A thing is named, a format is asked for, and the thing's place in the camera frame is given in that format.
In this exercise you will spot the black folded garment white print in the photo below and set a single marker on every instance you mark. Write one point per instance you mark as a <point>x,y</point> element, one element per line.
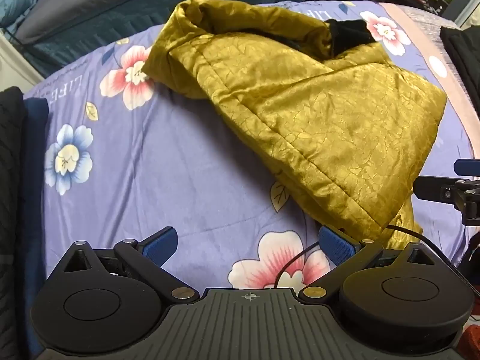
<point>463,63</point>

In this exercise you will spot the dark blue cloth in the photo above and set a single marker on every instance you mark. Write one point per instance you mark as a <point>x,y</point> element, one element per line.
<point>35,180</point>

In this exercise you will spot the yellow quilted jacket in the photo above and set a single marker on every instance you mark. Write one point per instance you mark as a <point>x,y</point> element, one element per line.
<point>300,93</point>

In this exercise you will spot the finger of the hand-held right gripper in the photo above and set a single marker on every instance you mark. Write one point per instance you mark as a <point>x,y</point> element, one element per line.
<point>467,166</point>
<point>431,189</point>

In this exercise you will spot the person's dark red clothing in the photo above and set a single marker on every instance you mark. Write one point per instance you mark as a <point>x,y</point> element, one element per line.
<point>470,345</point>

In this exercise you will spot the light blue down jacket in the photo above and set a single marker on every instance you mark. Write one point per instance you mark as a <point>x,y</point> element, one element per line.
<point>22,0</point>

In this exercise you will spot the white bed frame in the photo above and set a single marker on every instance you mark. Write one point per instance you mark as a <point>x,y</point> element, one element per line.
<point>15,63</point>

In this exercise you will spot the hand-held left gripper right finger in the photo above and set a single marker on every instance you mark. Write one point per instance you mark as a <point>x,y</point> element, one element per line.
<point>337,247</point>

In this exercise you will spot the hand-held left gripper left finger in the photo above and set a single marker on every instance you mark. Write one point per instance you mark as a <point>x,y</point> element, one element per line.
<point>161,245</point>

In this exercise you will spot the purple floral bedsheet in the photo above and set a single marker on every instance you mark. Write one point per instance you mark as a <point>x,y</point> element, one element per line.
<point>157,165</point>

